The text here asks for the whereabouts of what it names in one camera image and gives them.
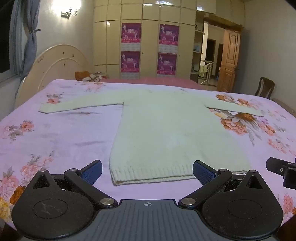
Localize brown wooden door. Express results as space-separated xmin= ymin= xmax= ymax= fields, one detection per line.
xmin=217 ymin=29 xmax=241 ymax=93

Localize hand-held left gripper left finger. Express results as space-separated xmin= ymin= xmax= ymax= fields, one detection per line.
xmin=30 ymin=159 xmax=118 ymax=209

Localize pale green knit sweater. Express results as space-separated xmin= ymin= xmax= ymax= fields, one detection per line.
xmin=39 ymin=88 xmax=265 ymax=186

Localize cream wardrobe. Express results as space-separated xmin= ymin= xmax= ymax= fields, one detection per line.
xmin=93 ymin=0 xmax=197 ymax=80

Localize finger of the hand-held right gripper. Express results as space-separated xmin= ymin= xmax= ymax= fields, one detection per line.
xmin=282 ymin=163 xmax=296 ymax=189
xmin=266 ymin=157 xmax=296 ymax=175

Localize window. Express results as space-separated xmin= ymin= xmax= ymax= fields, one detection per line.
xmin=0 ymin=0 xmax=23 ymax=82

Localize cream wooden headboard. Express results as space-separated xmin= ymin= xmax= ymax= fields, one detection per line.
xmin=15 ymin=44 xmax=90 ymax=109

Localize blue curtain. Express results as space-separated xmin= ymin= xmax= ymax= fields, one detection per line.
xmin=9 ymin=0 xmax=41 ymax=78

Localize open wall shelf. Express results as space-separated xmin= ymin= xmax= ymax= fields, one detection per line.
xmin=190 ymin=22 xmax=206 ymax=82

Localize dark wooden chair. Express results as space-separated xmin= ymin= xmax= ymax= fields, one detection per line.
xmin=254 ymin=77 xmax=275 ymax=100

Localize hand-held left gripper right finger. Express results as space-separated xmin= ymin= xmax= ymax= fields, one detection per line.
xmin=179 ymin=160 xmax=266 ymax=208

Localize purple floral blanket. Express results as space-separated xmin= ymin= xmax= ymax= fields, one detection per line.
xmin=0 ymin=79 xmax=296 ymax=224

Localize orange cloth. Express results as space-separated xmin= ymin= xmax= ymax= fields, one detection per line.
xmin=74 ymin=70 xmax=90 ymax=81

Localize wall lamp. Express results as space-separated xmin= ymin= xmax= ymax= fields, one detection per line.
xmin=60 ymin=7 xmax=78 ymax=18

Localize magenta wall poster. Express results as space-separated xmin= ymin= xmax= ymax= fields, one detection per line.
xmin=121 ymin=23 xmax=142 ymax=43
xmin=159 ymin=24 xmax=179 ymax=46
xmin=157 ymin=53 xmax=177 ymax=76
xmin=120 ymin=51 xmax=140 ymax=73

